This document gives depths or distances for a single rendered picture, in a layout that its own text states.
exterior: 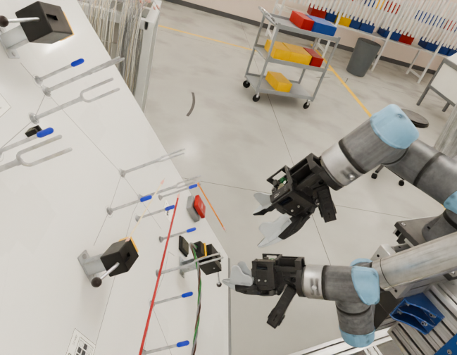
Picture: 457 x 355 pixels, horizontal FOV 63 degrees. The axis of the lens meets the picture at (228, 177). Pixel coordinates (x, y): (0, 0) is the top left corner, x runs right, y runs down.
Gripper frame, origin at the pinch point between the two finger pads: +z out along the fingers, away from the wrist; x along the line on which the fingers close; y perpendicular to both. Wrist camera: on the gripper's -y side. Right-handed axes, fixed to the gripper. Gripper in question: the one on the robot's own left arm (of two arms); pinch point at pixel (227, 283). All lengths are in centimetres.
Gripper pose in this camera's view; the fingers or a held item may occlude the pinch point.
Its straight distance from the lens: 96.9
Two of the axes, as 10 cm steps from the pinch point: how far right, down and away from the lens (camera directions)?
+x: -4.5, 0.7, -8.9
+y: -0.8, -10.0, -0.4
